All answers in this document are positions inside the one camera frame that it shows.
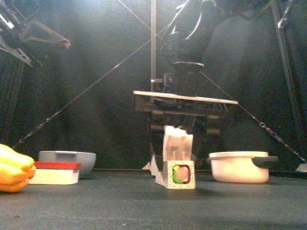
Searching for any white toy sushi roll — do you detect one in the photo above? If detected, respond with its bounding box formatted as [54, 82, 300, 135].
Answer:
[154, 159, 197, 190]

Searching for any beige wooden knife block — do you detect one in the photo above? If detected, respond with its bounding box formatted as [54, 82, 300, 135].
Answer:
[149, 125, 194, 178]

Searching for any grey toy bowl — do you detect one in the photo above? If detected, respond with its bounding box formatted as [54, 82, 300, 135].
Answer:
[37, 150, 97, 178]

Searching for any white block with red top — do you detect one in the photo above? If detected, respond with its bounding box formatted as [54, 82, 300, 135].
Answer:
[27, 160, 82, 186]

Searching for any yellow toy bell pepper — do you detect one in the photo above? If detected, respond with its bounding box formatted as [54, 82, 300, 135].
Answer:
[0, 143, 37, 193]

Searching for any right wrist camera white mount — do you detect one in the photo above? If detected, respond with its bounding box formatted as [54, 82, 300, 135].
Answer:
[132, 90, 240, 114]

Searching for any black rear frame rail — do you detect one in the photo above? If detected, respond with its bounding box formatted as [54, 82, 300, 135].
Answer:
[89, 168, 213, 174]

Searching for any metal vertical frame pole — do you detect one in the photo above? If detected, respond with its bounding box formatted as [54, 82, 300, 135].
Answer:
[148, 0, 158, 93]

